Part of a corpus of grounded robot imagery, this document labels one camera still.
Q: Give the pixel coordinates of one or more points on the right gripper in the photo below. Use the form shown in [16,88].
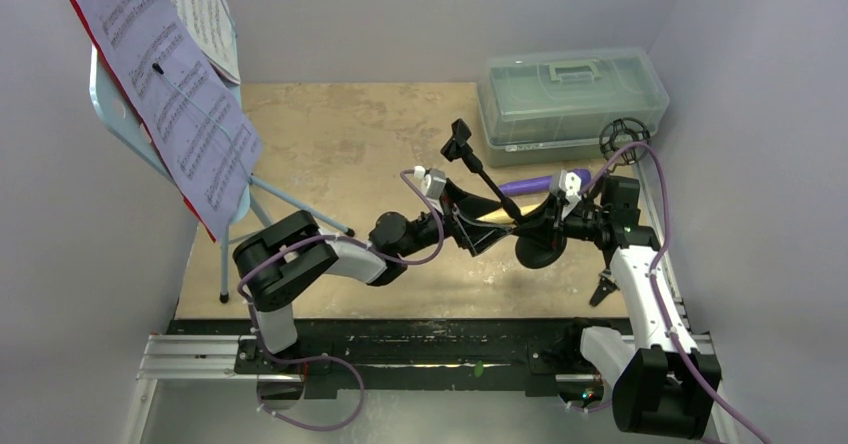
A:
[583,222]

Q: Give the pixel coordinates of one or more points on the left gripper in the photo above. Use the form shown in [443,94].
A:
[470,234]

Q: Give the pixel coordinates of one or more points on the black round-base clamp stand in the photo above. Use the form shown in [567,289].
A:
[458,147]

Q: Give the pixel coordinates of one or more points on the purple microphone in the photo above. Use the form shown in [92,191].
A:
[540,184]

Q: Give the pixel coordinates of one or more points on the black tripod microphone stand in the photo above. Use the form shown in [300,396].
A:
[620,133]

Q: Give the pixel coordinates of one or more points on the light blue music stand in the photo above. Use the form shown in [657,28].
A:
[166,102]

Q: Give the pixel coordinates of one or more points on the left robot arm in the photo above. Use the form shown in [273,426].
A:
[280,262]

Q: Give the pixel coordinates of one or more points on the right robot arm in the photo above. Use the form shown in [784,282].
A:
[660,383]

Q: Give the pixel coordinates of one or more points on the black pliers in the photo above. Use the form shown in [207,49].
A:
[605,287]

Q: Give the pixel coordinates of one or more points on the translucent green storage box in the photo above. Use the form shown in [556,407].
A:
[554,107]

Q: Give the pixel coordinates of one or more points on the white sheet music page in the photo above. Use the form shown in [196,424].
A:
[213,28]

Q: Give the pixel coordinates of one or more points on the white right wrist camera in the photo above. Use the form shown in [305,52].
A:
[565,186]

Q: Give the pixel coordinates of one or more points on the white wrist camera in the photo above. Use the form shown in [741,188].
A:
[432,182]
[565,186]

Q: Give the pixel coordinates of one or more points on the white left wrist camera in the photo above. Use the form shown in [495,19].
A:
[432,182]

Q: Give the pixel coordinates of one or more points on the black mounting rail base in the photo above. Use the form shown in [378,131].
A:
[538,357]

